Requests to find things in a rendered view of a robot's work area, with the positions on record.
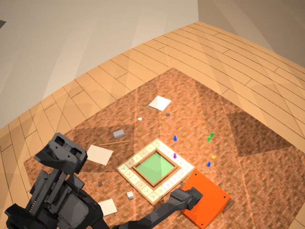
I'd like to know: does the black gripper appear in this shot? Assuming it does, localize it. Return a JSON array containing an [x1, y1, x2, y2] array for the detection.
[[4, 132, 88, 229]]

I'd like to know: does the beige flat rectangular sheet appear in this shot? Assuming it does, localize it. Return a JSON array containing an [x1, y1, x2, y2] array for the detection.
[[87, 145, 113, 165]]

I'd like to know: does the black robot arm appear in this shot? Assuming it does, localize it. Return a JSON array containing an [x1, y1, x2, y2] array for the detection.
[[37, 174, 203, 229]]

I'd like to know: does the white die with black pips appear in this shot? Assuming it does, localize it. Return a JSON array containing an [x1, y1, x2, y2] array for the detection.
[[127, 191, 134, 199]]

